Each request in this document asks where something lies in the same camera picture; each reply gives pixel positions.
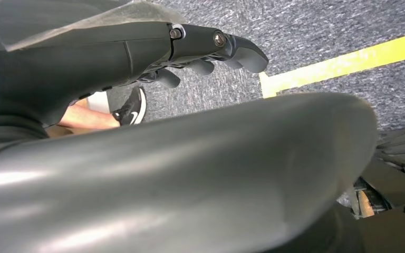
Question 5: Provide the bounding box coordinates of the yellow floor tape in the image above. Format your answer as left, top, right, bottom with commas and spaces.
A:
258, 30, 405, 99

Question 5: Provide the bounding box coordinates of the dark grey floor rug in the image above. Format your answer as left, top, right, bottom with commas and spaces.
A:
106, 0, 405, 132

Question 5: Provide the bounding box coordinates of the person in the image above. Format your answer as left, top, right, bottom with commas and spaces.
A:
45, 86, 147, 139

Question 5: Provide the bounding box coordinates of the dark robot lower body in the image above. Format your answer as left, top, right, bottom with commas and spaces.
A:
335, 125, 405, 253

